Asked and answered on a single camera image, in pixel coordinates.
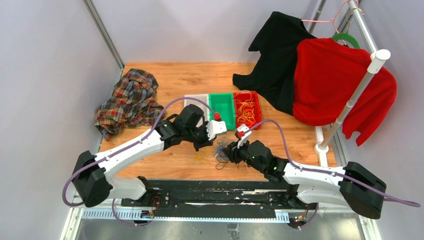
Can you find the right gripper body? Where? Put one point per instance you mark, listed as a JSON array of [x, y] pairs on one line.
[[241, 154]]

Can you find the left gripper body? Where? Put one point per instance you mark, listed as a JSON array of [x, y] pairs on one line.
[[199, 136]]

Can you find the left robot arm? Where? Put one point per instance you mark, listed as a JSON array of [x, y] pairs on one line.
[[94, 175]]

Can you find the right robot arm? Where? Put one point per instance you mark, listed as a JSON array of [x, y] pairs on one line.
[[343, 186]]

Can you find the white plastic bin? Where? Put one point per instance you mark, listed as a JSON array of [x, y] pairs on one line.
[[204, 97]]

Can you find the green plastic bin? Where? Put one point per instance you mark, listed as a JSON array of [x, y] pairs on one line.
[[224, 104]]

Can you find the red plastic bin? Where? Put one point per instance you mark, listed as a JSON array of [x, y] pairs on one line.
[[247, 108]]

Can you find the plaid shirt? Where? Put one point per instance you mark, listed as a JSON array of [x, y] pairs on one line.
[[133, 104]]

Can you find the black t-shirt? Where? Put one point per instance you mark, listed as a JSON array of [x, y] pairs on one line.
[[273, 75]]

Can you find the red t-shirt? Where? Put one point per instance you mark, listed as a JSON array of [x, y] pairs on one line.
[[326, 76]]

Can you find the green hanger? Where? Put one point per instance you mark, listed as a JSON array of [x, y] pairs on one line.
[[347, 38]]

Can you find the pink hanger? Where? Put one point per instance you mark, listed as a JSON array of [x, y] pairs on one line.
[[349, 5]]

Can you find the white clothes rack pole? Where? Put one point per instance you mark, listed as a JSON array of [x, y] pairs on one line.
[[378, 59]]

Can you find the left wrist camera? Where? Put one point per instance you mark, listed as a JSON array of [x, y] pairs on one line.
[[215, 128]]

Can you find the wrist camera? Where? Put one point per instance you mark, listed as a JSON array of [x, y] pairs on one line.
[[215, 128], [242, 133]]

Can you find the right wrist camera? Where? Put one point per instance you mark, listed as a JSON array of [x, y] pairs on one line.
[[242, 133]]

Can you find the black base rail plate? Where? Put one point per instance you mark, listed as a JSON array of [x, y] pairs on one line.
[[217, 199]]

